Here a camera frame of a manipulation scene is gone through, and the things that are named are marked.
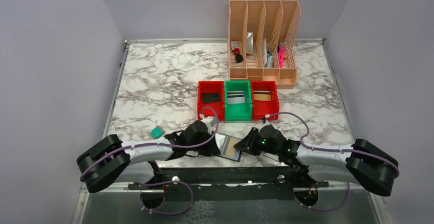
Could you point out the red plastic bin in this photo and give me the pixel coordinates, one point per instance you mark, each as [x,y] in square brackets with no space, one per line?
[262,108]
[212,87]

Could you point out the black leather card holder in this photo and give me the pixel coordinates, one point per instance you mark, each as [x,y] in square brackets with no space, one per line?
[229,146]

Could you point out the grey white tube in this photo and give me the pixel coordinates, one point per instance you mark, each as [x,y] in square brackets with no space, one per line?
[249,43]

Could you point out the black round cap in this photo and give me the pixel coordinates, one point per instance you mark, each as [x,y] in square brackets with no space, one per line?
[239,58]

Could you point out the silver striped card in bin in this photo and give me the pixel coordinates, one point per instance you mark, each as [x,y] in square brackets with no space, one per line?
[235,97]

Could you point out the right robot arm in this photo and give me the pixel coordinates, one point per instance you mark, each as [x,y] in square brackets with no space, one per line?
[360,163]

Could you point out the left red plastic bin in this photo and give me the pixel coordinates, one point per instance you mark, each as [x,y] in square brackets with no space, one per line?
[212,87]

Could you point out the green plastic bin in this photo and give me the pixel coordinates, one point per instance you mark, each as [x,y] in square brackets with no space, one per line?
[238,112]

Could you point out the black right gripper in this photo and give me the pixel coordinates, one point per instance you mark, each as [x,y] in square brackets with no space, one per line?
[252,142]

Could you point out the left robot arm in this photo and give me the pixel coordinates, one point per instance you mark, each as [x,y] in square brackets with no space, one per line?
[112,160]

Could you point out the gold card in bin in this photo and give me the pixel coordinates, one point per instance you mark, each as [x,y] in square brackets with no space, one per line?
[262,96]

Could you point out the black card in bin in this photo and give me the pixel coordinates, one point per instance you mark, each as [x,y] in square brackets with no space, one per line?
[208,98]

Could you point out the peach plastic file organizer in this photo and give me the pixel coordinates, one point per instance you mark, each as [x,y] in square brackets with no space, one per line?
[274,24]

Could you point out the small green eraser block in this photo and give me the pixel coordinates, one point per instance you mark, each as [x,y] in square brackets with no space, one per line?
[157,132]

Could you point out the pink highlighter pen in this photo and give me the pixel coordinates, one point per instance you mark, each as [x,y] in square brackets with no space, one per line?
[281,56]

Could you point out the right red plastic bin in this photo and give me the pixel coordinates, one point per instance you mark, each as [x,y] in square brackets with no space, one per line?
[262,108]

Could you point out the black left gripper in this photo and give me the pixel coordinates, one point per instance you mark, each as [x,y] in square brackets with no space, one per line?
[210,142]

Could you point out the light blue glue stick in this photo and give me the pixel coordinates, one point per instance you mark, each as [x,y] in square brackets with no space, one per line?
[269,63]

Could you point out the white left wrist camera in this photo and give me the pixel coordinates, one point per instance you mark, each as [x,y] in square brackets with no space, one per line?
[210,122]

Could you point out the red round cap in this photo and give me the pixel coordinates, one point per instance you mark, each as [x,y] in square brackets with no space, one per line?
[236,51]

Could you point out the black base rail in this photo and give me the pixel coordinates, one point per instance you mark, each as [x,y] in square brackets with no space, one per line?
[228,183]

